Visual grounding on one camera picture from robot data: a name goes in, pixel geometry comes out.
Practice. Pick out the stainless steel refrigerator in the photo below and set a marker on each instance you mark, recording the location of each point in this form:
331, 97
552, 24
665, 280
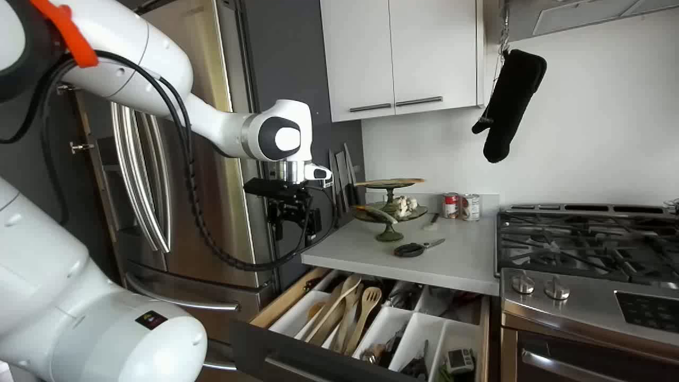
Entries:
224, 213

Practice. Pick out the red lidded jar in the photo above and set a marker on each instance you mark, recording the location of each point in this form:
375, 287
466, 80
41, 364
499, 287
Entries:
449, 206

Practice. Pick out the stainless steel gas stove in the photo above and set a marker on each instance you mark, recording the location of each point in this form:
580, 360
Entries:
585, 303

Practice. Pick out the white drawer organizer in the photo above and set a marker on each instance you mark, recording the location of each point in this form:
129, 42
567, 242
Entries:
389, 321

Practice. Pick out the black oven mitt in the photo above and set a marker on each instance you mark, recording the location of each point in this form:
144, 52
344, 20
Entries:
509, 97

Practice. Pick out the small dark counter utensil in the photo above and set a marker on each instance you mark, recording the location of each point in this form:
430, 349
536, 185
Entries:
430, 221

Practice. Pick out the green tiered stand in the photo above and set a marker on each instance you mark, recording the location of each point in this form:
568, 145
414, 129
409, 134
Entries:
389, 233

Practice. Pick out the brown wooden spoon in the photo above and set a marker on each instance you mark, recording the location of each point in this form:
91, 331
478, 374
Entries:
372, 298

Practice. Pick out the leaning metal racks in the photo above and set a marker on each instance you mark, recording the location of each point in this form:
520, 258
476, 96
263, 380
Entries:
344, 181

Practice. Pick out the small black digital gadget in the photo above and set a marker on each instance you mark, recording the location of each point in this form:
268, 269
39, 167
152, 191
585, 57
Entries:
460, 360

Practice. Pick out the small white jar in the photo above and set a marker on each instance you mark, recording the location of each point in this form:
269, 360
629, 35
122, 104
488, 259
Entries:
471, 209

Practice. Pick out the black stove grate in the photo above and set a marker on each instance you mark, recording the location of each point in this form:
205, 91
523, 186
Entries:
580, 241

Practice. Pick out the pale wooden spoon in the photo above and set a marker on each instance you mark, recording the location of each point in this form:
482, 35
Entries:
331, 310

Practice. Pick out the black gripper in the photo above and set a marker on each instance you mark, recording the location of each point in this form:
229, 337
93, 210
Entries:
275, 186

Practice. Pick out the silver stove knob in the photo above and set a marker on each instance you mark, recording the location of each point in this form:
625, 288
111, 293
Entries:
557, 288
523, 285

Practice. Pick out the flat wooden spatula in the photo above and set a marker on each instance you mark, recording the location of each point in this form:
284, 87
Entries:
344, 325

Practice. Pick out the grey range hood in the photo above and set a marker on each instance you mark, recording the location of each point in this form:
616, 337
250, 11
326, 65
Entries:
585, 12

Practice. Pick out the white garlic bulb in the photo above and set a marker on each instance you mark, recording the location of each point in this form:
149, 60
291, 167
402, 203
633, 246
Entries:
404, 206

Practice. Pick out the black scoop utensil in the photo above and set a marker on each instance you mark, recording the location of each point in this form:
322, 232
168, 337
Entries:
408, 249

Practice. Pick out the white upper cabinet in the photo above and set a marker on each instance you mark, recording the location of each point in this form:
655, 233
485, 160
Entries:
395, 49

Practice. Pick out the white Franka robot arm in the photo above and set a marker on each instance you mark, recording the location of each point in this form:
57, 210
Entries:
140, 42

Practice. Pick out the open wooden kitchen drawer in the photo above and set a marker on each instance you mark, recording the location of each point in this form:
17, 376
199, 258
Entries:
282, 353

